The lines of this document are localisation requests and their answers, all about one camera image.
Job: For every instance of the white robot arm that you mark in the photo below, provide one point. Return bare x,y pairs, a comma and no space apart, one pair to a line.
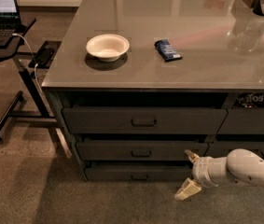
240,167

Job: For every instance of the chips bag in drawer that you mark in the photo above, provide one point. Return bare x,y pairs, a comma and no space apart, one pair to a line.
250,100

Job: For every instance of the black phone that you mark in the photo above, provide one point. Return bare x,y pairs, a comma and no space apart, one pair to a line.
43,56

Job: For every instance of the blue snack packet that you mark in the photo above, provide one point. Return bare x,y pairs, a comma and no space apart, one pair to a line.
167,51

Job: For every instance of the white bowl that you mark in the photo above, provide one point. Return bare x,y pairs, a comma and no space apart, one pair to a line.
107,48

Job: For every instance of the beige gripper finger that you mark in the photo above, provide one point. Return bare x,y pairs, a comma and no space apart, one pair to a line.
189,187
193,157

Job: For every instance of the grey drawer cabinet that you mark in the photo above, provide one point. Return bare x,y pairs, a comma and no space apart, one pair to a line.
138,84

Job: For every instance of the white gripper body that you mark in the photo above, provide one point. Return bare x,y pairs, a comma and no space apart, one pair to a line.
201,171

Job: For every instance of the grey drawer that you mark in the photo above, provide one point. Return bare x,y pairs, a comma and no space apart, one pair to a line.
143,120
101,171
243,121
137,150
221,149

